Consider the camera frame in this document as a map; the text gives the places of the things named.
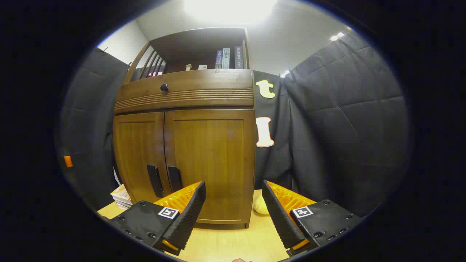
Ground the wooden cabinet door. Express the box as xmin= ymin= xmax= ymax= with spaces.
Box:
xmin=113 ymin=112 xmax=171 ymax=203
xmin=164 ymin=108 xmax=255 ymax=223

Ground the large ceiling light panel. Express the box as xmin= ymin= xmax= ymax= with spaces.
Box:
xmin=184 ymin=0 xmax=277 ymax=24

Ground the ridged wooden drawer front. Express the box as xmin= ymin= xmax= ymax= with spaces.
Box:
xmin=114 ymin=69 xmax=254 ymax=115

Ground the black backdrop cloth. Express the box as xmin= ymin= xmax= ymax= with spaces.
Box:
xmin=58 ymin=47 xmax=129 ymax=211
xmin=253 ymin=31 xmax=412 ymax=219

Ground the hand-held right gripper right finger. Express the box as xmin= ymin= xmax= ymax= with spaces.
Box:
xmin=262 ymin=180 xmax=364 ymax=257

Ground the pale yellow round object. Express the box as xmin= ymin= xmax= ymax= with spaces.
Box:
xmin=254 ymin=198 xmax=270 ymax=215

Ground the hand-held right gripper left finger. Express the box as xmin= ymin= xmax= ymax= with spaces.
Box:
xmin=108 ymin=181 xmax=207 ymax=256

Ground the black door handle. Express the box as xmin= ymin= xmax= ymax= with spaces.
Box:
xmin=147 ymin=164 xmax=164 ymax=198
xmin=167 ymin=166 xmax=183 ymax=192

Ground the wooden double-door shoe cabinet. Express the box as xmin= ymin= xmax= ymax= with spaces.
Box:
xmin=113 ymin=27 xmax=255 ymax=229

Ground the stack of paperback books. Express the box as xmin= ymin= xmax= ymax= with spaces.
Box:
xmin=110 ymin=184 xmax=133 ymax=210

